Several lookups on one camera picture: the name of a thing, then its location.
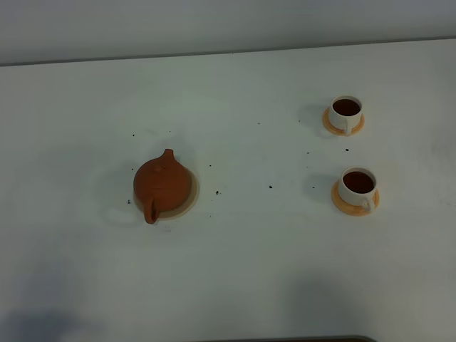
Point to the far white teacup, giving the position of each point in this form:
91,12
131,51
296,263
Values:
345,112

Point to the beige round teapot saucer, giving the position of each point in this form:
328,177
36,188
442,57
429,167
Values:
192,197

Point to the brown clay teapot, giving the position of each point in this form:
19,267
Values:
166,160

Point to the orange cup coaster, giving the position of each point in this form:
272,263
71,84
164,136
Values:
351,208
336,131

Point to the white teacup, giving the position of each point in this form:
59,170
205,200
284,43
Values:
345,112
357,186

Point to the far orange cup coaster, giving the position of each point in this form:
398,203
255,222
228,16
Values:
336,131

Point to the near orange cup coaster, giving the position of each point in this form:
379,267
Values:
351,208

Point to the near white teacup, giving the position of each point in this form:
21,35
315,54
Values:
357,186

